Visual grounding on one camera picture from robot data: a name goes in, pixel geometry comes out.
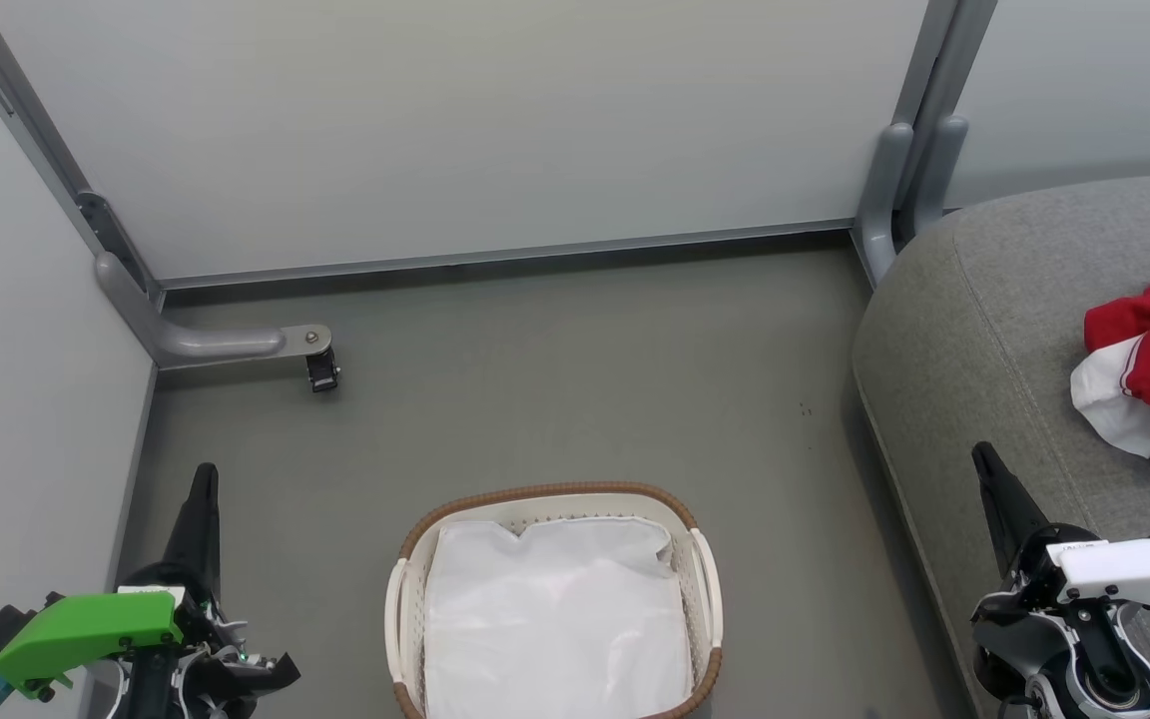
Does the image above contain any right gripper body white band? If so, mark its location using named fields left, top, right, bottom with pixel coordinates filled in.
left=971, top=529, right=1150, bottom=640

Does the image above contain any white cloth basket liner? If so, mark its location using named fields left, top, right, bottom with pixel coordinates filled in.
left=422, top=516, right=693, bottom=719

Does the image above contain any grey partition bottom rail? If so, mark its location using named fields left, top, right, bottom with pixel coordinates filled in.
left=158, top=218, right=858, bottom=293

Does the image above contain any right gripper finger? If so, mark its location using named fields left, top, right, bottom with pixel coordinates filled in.
left=971, top=441, right=1051, bottom=578

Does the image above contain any grey fabric sofa seat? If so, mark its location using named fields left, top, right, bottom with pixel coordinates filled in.
left=853, top=172, right=1150, bottom=719

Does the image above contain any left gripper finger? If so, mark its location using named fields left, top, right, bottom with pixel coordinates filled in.
left=164, top=462, right=223, bottom=595
left=226, top=652, right=301, bottom=696

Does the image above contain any black caster wheel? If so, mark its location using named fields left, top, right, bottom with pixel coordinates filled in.
left=304, top=350, right=342, bottom=394

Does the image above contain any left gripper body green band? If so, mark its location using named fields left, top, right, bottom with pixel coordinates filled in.
left=0, top=564, right=247, bottom=700

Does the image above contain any grey partition post bracket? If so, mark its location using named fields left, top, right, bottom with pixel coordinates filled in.
left=853, top=113, right=970, bottom=289

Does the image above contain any grey partition post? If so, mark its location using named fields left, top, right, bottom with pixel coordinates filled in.
left=0, top=0, right=165, bottom=301
left=889, top=0, right=998, bottom=246

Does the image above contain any white laundry basket brown rim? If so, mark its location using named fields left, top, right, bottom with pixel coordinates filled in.
left=385, top=482, right=726, bottom=719

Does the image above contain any grey partition foot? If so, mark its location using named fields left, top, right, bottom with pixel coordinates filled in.
left=94, top=250, right=333, bottom=372

